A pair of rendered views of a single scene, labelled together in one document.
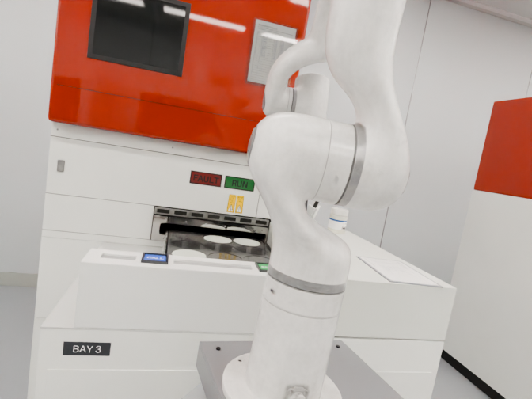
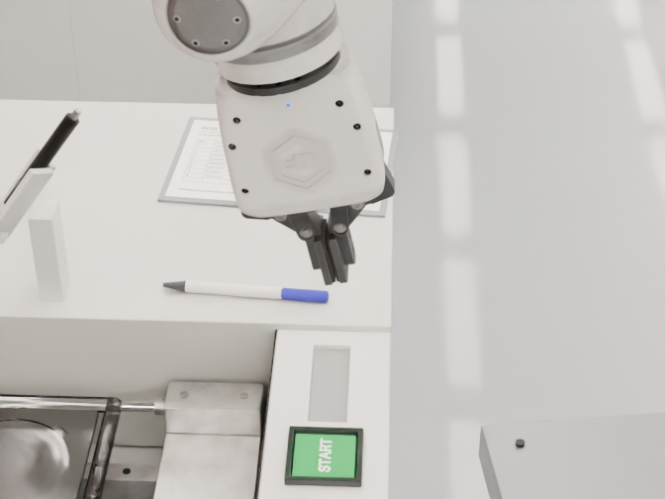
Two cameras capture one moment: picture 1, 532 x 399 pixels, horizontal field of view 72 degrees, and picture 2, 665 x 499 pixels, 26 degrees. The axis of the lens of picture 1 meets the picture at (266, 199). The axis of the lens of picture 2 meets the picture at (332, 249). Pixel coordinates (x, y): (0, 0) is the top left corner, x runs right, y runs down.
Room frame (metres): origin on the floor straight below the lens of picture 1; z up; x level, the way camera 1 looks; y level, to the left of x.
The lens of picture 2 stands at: (0.61, 0.70, 1.71)
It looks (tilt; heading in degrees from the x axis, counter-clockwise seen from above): 36 degrees down; 287
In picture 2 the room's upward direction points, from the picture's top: straight up
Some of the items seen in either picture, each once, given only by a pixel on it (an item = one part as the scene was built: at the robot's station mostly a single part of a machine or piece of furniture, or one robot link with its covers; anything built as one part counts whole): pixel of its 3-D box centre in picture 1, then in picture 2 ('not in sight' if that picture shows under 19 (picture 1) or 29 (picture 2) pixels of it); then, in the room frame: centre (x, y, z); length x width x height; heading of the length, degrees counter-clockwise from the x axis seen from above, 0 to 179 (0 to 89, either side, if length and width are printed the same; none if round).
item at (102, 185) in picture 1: (168, 195); not in sight; (1.34, 0.36, 1.02); 0.81 x 0.03 x 0.40; 105
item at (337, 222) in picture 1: (337, 220); not in sight; (1.45, -0.30, 1.01); 0.07 x 0.07 x 0.10
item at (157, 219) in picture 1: (211, 233); not in sight; (1.37, 0.19, 0.89); 0.44 x 0.02 x 0.10; 105
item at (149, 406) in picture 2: not in sight; (142, 406); (1.02, -0.11, 0.89); 0.05 x 0.01 x 0.01; 15
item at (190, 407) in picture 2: not in sight; (215, 407); (0.97, -0.13, 0.89); 0.08 x 0.03 x 0.03; 15
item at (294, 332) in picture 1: (293, 335); not in sight; (0.54, -0.08, 0.96); 0.19 x 0.19 x 0.18
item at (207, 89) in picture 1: (184, 73); not in sight; (1.65, 0.44, 1.52); 0.81 x 0.75 x 0.60; 105
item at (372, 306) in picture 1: (339, 268); (62, 259); (1.18, -0.28, 0.89); 0.62 x 0.35 x 0.14; 15
